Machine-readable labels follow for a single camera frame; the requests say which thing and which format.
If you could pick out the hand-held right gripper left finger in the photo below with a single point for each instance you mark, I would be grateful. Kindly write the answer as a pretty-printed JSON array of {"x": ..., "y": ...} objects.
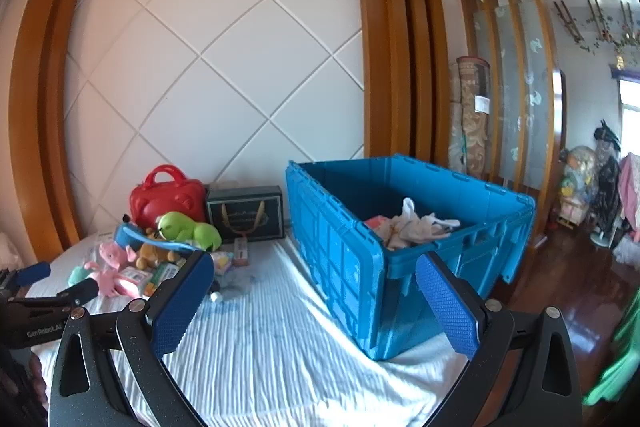
[{"x": 180, "y": 302}]

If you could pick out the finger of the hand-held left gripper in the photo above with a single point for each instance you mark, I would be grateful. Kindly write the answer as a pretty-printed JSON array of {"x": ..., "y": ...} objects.
[
  {"x": 80, "y": 291},
  {"x": 32, "y": 273}
]

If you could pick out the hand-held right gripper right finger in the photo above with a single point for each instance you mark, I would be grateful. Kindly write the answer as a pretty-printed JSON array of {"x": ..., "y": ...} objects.
[{"x": 447, "y": 312}]

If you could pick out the blue plastic storage crate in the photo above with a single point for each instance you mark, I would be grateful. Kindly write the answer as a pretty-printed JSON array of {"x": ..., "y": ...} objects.
[{"x": 340, "y": 247}]

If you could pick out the mint green plush toy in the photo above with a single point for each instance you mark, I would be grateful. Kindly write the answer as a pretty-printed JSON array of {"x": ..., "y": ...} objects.
[{"x": 77, "y": 275}]

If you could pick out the pink plush toy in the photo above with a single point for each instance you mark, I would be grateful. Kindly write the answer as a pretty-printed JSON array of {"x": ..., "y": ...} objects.
[
  {"x": 107, "y": 283},
  {"x": 114, "y": 254}
]

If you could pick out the green and white box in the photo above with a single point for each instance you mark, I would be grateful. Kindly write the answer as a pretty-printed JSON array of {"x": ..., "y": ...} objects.
[{"x": 161, "y": 275}]

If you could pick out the brown plush toy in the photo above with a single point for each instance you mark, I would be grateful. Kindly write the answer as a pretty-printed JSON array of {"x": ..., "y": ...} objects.
[{"x": 150, "y": 253}]

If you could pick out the blue curved toy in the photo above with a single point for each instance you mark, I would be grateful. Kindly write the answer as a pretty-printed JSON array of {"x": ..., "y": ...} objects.
[{"x": 127, "y": 234}]

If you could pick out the small white pink box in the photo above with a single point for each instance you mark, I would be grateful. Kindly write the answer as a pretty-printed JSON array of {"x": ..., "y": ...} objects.
[{"x": 241, "y": 252}]

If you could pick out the white striped bed sheet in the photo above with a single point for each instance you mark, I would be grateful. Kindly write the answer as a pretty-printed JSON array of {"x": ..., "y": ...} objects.
[{"x": 260, "y": 332}]

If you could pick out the white clothes in crate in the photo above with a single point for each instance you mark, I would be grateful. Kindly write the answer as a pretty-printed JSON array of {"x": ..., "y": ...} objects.
[{"x": 415, "y": 227}]

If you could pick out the red bear-shaped case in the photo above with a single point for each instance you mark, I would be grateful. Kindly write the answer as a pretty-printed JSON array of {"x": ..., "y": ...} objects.
[{"x": 150, "y": 202}]

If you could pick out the dark green gift box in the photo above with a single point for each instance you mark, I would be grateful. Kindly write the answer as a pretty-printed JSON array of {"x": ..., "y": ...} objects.
[{"x": 270, "y": 212}]

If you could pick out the green cloth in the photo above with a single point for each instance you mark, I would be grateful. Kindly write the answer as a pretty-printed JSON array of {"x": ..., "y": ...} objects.
[{"x": 617, "y": 357}]

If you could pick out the clear bag of toys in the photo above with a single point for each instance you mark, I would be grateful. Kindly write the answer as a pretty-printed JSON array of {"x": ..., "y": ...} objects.
[{"x": 580, "y": 177}]

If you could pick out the black hanging clothing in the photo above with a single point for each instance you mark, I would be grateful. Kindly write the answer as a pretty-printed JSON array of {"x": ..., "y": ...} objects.
[{"x": 609, "y": 172}]

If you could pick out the wooden partition screen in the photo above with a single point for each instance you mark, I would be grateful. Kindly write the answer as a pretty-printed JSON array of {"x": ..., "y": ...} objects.
[{"x": 515, "y": 107}]

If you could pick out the pink hanging clothing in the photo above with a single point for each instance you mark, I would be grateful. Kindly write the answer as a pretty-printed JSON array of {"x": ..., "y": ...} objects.
[{"x": 631, "y": 192}]

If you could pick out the window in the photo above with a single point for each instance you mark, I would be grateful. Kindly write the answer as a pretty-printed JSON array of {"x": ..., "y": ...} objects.
[{"x": 631, "y": 102}]

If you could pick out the wooden wall frame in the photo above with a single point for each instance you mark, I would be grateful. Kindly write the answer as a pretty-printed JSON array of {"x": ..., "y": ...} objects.
[{"x": 395, "y": 57}]

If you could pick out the artificial vine wall decoration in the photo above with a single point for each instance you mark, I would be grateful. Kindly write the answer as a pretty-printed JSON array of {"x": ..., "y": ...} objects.
[{"x": 600, "y": 29}]

